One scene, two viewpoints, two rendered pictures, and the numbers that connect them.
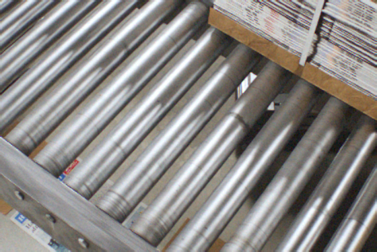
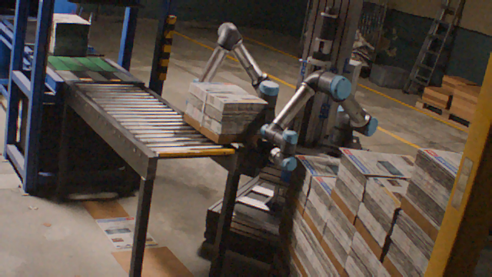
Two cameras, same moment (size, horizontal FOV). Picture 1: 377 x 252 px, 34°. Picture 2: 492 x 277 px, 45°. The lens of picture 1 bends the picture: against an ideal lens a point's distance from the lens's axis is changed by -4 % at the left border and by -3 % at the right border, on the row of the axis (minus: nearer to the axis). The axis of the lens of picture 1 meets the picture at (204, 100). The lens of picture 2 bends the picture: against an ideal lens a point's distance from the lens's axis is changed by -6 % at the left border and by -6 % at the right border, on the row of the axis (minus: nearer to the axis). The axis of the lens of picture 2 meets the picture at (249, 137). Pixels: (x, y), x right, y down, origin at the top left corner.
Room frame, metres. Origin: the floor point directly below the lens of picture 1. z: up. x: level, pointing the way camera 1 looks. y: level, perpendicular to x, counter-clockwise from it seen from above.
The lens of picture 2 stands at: (-2.10, -1.77, 1.81)
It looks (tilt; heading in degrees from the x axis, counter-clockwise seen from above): 17 degrees down; 25
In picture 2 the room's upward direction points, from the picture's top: 11 degrees clockwise
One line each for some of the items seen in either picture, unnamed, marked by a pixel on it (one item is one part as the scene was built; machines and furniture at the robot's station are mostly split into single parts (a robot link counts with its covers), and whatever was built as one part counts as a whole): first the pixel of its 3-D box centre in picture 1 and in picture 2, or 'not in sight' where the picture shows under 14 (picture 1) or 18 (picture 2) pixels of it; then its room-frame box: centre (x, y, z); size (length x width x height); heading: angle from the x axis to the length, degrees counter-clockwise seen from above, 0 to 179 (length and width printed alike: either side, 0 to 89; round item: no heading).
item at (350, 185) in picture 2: not in sight; (387, 190); (0.41, -1.28, 0.95); 0.38 x 0.29 x 0.23; 131
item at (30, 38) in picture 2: not in sight; (43, 41); (1.72, 2.15, 0.75); 1.53 x 0.64 x 0.10; 62
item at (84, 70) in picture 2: not in sight; (84, 75); (1.20, 1.15, 0.75); 0.70 x 0.65 x 0.10; 62
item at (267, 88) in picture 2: not in sight; (267, 93); (1.27, -0.26, 0.98); 0.13 x 0.12 x 0.14; 35
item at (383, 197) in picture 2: not in sight; (416, 221); (0.18, -1.47, 0.95); 0.38 x 0.29 x 0.23; 129
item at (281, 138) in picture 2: not in sight; (286, 141); (0.70, -0.66, 0.92); 0.11 x 0.08 x 0.11; 71
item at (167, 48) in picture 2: not in sight; (166, 48); (1.41, 0.63, 1.05); 0.05 x 0.05 x 0.45; 62
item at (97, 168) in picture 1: (157, 102); (156, 127); (0.63, 0.08, 0.77); 0.47 x 0.05 x 0.05; 152
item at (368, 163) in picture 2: not in sight; (389, 164); (0.39, -1.26, 1.06); 0.37 x 0.29 x 0.01; 131
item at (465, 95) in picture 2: not in sight; (463, 101); (7.41, -0.73, 0.28); 1.20 x 0.83 x 0.57; 62
